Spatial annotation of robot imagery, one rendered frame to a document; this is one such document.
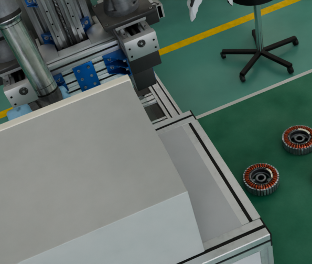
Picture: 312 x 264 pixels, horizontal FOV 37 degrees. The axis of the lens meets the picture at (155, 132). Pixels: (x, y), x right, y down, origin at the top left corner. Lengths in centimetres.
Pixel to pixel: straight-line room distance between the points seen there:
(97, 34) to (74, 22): 11
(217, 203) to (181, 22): 288
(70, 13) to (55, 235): 130
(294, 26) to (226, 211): 264
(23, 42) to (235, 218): 85
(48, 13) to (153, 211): 130
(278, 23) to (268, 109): 189
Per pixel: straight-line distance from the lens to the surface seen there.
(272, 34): 348
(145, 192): 83
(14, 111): 145
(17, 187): 95
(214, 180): 108
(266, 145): 163
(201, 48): 345
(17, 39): 149
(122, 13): 192
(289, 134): 162
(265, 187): 147
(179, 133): 120
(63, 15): 204
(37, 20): 208
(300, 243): 140
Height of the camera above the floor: 195
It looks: 43 degrees down
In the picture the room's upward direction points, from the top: 18 degrees counter-clockwise
